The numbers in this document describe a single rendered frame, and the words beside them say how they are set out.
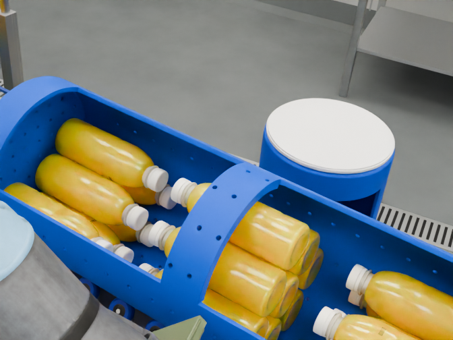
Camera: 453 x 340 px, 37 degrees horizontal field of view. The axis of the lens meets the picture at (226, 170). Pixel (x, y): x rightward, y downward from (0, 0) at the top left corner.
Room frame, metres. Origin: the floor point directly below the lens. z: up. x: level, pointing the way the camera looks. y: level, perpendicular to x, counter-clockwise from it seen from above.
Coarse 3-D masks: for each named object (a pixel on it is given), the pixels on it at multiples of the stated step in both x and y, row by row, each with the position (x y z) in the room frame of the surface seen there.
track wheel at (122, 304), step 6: (114, 300) 0.76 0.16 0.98; (120, 300) 0.75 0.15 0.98; (114, 306) 0.75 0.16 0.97; (120, 306) 0.75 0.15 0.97; (126, 306) 0.74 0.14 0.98; (132, 306) 0.75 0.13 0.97; (120, 312) 0.74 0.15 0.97; (126, 312) 0.74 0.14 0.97; (132, 312) 0.74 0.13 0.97; (132, 318) 0.74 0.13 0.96
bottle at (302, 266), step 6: (312, 234) 0.77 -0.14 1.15; (318, 234) 0.78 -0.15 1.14; (312, 240) 0.76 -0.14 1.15; (318, 240) 0.78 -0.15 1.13; (306, 246) 0.75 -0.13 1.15; (312, 246) 0.77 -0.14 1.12; (318, 246) 0.79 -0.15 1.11; (306, 252) 0.74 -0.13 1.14; (312, 252) 0.78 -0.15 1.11; (300, 258) 0.74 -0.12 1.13; (306, 258) 0.76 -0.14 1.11; (312, 258) 0.77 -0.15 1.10; (300, 264) 0.73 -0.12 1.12; (306, 264) 0.76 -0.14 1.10; (294, 270) 0.73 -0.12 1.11; (300, 270) 0.74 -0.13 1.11; (306, 270) 0.76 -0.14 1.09
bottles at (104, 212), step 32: (64, 160) 0.95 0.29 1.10; (32, 192) 0.87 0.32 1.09; (64, 192) 0.90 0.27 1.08; (96, 192) 0.88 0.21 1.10; (128, 192) 0.90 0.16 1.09; (160, 192) 0.93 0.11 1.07; (64, 224) 0.80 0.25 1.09; (96, 224) 0.87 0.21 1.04; (128, 224) 0.85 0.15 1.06; (128, 256) 0.83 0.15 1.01; (320, 256) 0.80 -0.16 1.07; (288, 288) 0.71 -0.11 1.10; (256, 320) 0.64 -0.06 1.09; (288, 320) 0.74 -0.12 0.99; (384, 320) 0.66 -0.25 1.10
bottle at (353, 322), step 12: (336, 324) 0.62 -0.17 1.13; (348, 324) 0.61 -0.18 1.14; (360, 324) 0.60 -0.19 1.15; (372, 324) 0.60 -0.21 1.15; (384, 324) 0.61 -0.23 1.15; (336, 336) 0.60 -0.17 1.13; (348, 336) 0.59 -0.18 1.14; (360, 336) 0.59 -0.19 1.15; (372, 336) 0.59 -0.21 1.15; (384, 336) 0.59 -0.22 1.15; (396, 336) 0.59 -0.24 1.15; (408, 336) 0.59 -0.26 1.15
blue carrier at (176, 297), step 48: (48, 96) 0.95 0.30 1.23; (96, 96) 0.99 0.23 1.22; (0, 144) 0.86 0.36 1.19; (48, 144) 1.01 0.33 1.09; (144, 144) 1.02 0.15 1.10; (192, 144) 0.94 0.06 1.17; (0, 192) 0.82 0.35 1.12; (240, 192) 0.75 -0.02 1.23; (288, 192) 0.86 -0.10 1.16; (48, 240) 0.77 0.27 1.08; (192, 240) 0.69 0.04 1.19; (336, 240) 0.83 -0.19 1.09; (384, 240) 0.78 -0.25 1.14; (144, 288) 0.67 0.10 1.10; (192, 288) 0.64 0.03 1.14; (336, 288) 0.79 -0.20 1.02; (240, 336) 0.60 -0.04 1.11; (288, 336) 0.73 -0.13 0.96
